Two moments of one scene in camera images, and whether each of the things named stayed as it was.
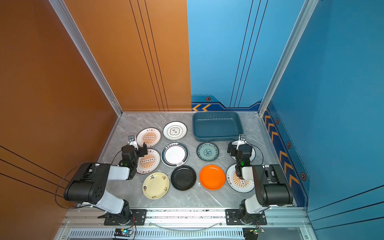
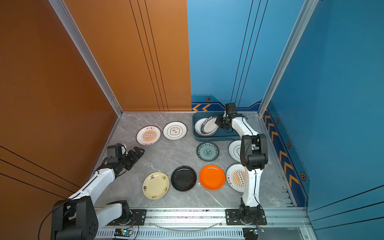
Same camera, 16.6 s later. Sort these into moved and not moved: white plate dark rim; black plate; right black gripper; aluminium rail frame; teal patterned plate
Moved: right black gripper; white plate dark rim
Not moved: black plate; aluminium rail frame; teal patterned plate
